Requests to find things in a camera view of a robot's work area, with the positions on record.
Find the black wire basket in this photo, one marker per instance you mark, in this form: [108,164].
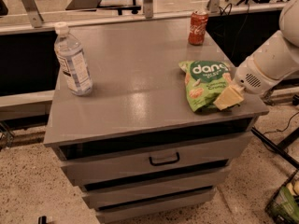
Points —
[283,206]

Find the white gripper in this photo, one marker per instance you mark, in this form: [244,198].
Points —
[248,77]

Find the grey metal railing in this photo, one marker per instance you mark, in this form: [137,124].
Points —
[53,11]

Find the red cola can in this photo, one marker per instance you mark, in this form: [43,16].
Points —
[198,24]

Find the grey drawer cabinet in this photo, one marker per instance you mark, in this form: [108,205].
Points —
[138,108]

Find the clear plastic water bottle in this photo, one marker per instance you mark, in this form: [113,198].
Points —
[71,57]

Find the black drawer handle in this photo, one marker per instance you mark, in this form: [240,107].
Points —
[161,161]

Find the green rice chip bag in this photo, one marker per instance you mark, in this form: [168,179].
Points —
[204,81]

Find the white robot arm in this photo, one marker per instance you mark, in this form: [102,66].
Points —
[274,60]

